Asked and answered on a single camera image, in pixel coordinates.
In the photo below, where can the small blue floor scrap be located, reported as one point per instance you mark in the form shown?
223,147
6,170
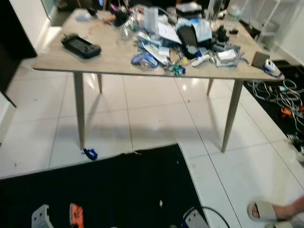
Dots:
90,154

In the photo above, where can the black handheld game console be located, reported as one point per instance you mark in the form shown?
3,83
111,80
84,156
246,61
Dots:
80,46

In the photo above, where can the orange robot part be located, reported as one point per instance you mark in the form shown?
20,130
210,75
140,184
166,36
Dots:
76,214

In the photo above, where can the pale blue cloth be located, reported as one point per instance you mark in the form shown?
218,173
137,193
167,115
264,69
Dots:
83,17

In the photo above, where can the light wooden table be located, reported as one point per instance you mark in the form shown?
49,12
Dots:
114,54

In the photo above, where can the large black floor mat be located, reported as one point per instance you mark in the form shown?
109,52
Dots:
114,190

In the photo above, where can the dark pouch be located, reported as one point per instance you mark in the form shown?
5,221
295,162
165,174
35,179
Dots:
119,18

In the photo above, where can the blue and white package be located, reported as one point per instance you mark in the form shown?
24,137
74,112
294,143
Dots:
144,60

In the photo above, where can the white plastic cup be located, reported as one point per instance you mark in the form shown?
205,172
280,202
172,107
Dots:
151,20

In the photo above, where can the small green wrapper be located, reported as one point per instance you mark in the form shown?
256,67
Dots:
177,70

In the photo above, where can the white paper sheet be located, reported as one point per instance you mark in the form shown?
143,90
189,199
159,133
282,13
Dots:
167,32

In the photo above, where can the black zip case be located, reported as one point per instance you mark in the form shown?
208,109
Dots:
188,40

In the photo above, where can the small white bottle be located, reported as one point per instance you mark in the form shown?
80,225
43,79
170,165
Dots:
200,60

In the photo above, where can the white flat box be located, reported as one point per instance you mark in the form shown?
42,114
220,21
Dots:
188,8

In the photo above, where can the light blue packet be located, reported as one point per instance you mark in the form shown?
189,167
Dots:
202,30

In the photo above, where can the white plastic packaging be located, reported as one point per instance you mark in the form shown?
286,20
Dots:
227,57

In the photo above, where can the small black gadget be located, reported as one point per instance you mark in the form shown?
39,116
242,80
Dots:
221,32

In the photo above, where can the small brown box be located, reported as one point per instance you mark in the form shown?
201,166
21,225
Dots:
260,59

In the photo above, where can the white and blue device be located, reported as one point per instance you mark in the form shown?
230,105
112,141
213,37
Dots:
272,68

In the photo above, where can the beige slide sandal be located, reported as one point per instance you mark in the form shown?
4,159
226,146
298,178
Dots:
266,211

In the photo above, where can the small orange connector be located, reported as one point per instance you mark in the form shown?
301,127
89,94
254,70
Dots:
286,112

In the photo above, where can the white power strip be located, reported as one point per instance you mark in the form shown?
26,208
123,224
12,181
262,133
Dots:
297,147

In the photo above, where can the person's bare foot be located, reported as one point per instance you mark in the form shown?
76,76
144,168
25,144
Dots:
295,209

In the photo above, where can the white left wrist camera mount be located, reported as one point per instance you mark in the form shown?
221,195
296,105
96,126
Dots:
42,216

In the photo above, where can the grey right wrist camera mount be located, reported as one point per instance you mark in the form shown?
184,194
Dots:
194,219

